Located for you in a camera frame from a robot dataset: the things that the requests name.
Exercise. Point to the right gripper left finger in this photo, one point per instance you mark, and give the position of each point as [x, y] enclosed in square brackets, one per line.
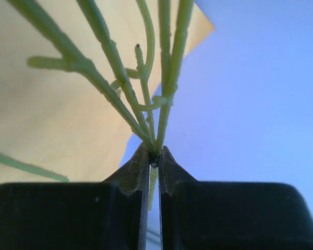
[111, 214]

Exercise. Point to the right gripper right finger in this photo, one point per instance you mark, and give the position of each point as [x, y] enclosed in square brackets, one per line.
[229, 215]

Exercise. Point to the orange wrapping paper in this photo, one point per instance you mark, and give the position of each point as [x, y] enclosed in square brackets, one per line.
[58, 120]

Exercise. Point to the blue flower stem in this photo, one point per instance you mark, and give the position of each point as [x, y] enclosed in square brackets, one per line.
[142, 96]

